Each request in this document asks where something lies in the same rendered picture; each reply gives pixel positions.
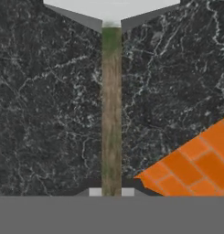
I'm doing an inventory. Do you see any wooden-handled spatula with white head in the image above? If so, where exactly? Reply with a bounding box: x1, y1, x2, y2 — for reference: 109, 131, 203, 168
43, 0, 181, 197

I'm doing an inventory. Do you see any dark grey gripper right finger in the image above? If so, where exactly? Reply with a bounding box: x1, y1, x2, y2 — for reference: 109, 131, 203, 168
121, 177, 162, 197

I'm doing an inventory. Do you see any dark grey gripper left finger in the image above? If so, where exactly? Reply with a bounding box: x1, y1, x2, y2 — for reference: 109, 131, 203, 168
74, 178, 102, 197

